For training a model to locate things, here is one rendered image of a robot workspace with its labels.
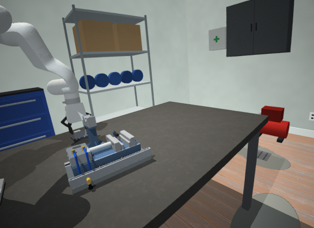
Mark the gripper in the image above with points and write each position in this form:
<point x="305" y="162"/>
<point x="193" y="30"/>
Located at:
<point x="74" y="113"/>

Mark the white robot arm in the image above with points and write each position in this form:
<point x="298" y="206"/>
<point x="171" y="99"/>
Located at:
<point x="29" y="40"/>

